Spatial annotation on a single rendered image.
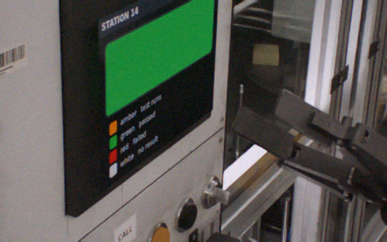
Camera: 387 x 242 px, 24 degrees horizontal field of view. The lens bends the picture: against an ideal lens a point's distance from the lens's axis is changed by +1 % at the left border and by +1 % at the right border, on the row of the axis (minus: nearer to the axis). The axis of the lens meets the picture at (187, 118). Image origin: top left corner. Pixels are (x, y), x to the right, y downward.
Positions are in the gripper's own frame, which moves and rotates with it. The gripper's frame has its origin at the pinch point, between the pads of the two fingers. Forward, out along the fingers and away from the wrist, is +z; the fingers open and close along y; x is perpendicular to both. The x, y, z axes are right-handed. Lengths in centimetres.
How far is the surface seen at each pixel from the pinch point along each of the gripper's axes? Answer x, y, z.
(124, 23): 4.1, 11.1, 21.1
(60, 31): 8.0, 12.2, 25.8
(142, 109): 7.7, 4.7, 15.0
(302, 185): -14, -49, -30
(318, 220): -10, -50, -35
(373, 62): -39, -46, -33
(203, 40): -3.1, 1.5, 11.2
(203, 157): 3.1, -11.7, 1.7
